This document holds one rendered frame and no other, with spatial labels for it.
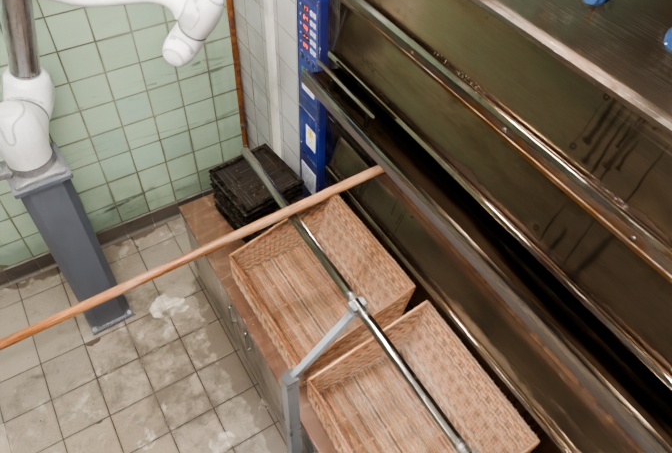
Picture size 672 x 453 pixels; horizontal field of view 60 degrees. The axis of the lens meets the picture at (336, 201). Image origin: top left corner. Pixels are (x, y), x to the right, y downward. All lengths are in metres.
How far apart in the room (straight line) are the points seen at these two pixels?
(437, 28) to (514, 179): 0.41
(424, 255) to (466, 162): 0.50
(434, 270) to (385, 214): 0.28
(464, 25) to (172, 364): 2.08
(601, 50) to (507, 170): 0.41
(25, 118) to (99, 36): 0.60
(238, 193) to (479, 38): 1.27
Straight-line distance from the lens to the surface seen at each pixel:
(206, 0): 1.84
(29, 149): 2.25
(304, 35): 2.09
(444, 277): 1.90
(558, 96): 1.28
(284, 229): 2.31
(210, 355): 2.89
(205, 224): 2.58
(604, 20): 1.18
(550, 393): 1.78
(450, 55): 1.45
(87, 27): 2.63
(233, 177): 2.41
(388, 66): 1.74
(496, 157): 1.48
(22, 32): 2.23
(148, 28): 2.70
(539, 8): 1.27
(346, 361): 2.02
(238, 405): 2.76
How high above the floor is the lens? 2.53
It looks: 48 degrees down
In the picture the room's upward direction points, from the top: 3 degrees clockwise
